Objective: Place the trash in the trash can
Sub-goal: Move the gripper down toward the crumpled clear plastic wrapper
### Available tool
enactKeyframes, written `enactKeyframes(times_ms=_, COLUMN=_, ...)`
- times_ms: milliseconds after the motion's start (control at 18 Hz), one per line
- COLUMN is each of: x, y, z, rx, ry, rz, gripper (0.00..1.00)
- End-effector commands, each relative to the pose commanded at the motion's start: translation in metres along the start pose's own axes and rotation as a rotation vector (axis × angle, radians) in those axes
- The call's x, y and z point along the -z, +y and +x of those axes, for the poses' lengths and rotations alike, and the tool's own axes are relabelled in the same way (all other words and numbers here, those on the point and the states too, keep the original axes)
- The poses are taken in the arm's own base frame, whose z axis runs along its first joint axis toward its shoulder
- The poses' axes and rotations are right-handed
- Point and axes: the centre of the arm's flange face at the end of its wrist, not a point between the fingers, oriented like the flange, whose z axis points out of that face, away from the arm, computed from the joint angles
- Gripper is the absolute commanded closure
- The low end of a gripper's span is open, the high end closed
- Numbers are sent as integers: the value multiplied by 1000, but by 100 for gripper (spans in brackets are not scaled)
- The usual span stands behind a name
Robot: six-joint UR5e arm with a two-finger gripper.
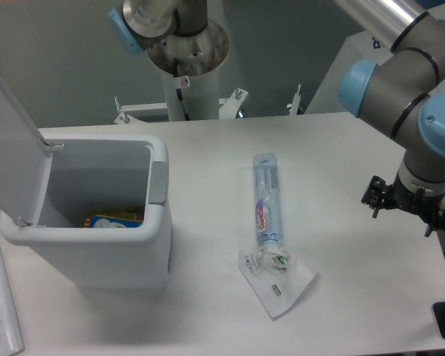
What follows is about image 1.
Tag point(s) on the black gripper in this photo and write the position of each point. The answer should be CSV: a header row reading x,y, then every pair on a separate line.
x,y
380,196

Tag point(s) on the clear plastic wrapper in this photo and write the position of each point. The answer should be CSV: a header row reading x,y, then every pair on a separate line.
x,y
278,275

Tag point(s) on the clear plastic water bottle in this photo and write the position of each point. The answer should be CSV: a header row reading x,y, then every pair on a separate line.
x,y
267,210

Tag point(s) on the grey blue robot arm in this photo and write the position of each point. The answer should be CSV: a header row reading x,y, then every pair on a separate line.
x,y
396,98

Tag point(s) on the white plastic trash can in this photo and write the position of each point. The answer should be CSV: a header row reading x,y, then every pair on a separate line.
x,y
50,182

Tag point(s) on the colourful box inside bin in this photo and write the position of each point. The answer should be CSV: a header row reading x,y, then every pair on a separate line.
x,y
130,217

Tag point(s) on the white pedestal base frame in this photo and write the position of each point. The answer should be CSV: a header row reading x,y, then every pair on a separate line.
x,y
229,108

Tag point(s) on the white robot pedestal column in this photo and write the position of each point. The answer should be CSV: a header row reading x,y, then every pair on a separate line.
x,y
190,72

